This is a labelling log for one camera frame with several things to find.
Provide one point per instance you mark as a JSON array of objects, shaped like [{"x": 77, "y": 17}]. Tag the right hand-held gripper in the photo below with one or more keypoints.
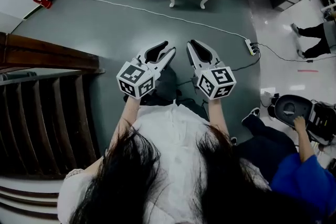
[{"x": 218, "y": 81}]

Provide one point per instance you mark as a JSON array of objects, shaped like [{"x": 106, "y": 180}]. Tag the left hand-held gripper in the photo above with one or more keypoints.
[{"x": 134, "y": 78}]

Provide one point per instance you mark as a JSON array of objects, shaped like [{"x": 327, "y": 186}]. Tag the person's left forearm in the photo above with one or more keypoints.
[{"x": 128, "y": 112}]

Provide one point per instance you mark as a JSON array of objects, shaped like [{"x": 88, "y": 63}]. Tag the person's right forearm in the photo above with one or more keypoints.
[{"x": 217, "y": 115}]

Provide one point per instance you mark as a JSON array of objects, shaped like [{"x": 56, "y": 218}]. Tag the person's black trousers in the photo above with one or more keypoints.
[{"x": 168, "y": 86}]

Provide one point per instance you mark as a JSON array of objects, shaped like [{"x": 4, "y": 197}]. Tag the white power strip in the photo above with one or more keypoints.
[{"x": 250, "y": 47}]

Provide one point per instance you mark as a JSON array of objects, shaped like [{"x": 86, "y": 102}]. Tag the person's white shirt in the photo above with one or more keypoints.
[{"x": 173, "y": 144}]

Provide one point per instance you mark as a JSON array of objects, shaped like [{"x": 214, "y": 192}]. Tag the grey black device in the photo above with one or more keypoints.
[{"x": 291, "y": 108}]

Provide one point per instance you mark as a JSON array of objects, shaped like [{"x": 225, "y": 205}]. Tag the red floor tape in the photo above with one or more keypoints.
[{"x": 307, "y": 70}]

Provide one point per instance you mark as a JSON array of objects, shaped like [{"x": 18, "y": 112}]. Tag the dark wooden bed frame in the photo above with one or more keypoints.
[{"x": 39, "y": 102}]

